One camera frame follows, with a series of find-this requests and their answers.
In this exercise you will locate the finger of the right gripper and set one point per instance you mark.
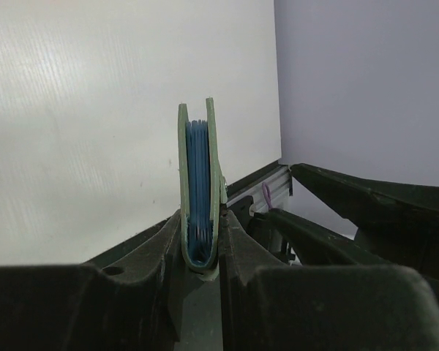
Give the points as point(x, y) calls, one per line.
point(371, 204)
point(313, 244)

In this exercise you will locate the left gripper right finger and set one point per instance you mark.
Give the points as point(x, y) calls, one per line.
point(269, 305)

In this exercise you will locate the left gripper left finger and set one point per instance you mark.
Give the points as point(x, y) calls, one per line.
point(134, 303)

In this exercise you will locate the green leather card holder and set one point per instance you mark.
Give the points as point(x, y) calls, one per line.
point(203, 191)

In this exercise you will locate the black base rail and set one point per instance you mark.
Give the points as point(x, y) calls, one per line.
point(119, 251)

